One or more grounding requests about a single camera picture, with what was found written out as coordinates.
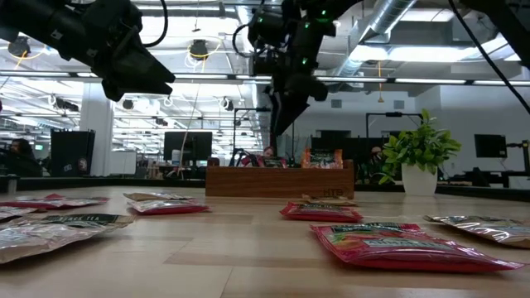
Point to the orange peach tea packet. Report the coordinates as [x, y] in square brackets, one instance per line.
[322, 159]

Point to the tall black panel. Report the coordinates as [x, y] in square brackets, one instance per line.
[70, 151]

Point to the wooden tea box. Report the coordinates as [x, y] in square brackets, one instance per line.
[277, 182]

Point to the silver packet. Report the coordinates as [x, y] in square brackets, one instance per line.
[488, 232]

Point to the orange hanging pendant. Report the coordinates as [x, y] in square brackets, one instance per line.
[380, 99]

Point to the black ceiling camera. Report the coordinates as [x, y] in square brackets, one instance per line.
[198, 49]

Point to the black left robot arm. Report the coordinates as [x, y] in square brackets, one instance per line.
[37, 25]

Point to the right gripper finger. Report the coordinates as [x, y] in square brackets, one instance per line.
[285, 113]

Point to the black computer monitor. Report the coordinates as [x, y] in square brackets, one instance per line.
[194, 145]
[490, 145]

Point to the person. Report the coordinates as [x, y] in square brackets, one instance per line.
[18, 151]
[377, 155]
[268, 152]

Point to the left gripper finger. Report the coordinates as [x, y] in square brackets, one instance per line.
[141, 66]
[132, 92]

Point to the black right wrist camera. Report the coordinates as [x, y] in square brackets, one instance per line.
[267, 64]

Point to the green plant in white pot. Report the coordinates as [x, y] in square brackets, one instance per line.
[418, 182]

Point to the white board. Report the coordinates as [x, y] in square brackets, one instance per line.
[123, 162]

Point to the black metal stand frame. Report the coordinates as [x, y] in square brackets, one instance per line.
[393, 114]

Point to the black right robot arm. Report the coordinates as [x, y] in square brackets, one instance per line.
[505, 29]

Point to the ceiling light strip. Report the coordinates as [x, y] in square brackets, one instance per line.
[207, 76]
[430, 81]

